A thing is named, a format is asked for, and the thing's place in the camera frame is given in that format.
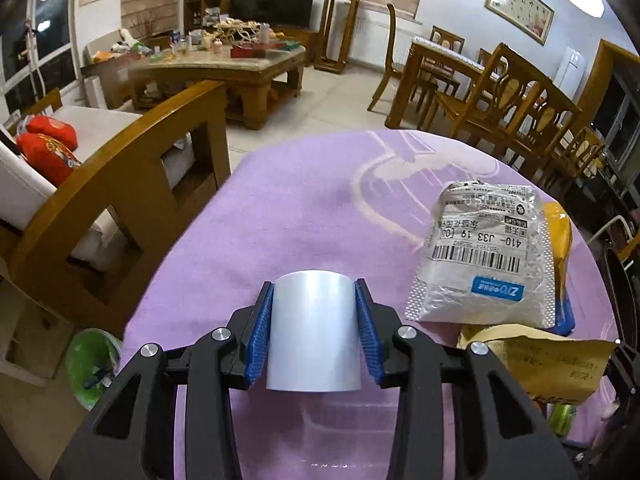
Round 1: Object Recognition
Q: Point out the wide framed wall picture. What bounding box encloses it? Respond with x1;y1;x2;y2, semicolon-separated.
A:
484;0;556;46

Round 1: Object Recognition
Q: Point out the white wall radiator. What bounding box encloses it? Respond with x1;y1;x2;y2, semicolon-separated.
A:
350;15;426;68

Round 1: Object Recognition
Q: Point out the wooden door frame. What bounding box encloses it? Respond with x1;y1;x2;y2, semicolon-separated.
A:
580;39;640;186

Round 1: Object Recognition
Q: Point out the white tape roll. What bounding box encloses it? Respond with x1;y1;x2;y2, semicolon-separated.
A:
265;270;362;393

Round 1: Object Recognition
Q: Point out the yellow and blue packet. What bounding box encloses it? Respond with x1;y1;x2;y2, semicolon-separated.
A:
542;201;576;336

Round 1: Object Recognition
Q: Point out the white standing air conditioner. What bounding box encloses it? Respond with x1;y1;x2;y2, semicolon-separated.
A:
552;47;587;106

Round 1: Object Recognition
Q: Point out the red embroidered cushion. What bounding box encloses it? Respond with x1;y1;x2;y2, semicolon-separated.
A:
17;115;80;151
16;134;83;187

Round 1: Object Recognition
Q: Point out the purple patterned blanket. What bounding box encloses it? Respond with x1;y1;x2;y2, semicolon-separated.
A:
117;129;618;480

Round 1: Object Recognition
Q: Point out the black flat television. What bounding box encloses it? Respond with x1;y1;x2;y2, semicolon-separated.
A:
229;0;317;26

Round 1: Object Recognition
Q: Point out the yellow paper envelope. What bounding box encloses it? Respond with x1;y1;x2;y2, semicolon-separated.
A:
457;324;618;406

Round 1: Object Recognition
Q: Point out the white mailer bag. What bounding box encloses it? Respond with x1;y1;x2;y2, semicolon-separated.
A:
404;180;557;330

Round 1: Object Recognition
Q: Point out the wooden dining chair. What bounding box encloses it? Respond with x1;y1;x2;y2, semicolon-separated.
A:
520;125;607;188
429;25;467;96
435;42;583;161
367;4;407;112

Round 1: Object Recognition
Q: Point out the white plastic chair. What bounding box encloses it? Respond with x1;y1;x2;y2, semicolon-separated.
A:
587;215;633;263

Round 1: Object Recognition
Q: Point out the green plastic bag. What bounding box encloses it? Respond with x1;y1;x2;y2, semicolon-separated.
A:
65;327;123;411

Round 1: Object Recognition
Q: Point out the tall wooden plant stand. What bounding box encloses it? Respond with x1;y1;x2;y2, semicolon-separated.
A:
314;0;361;75

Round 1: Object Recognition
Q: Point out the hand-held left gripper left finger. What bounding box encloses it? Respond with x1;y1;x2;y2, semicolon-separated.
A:
50;280;276;480

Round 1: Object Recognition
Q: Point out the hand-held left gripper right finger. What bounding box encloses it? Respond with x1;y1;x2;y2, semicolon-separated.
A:
352;277;581;480

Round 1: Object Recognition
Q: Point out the wooden coffee table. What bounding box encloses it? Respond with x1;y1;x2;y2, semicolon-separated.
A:
127;42;307;131

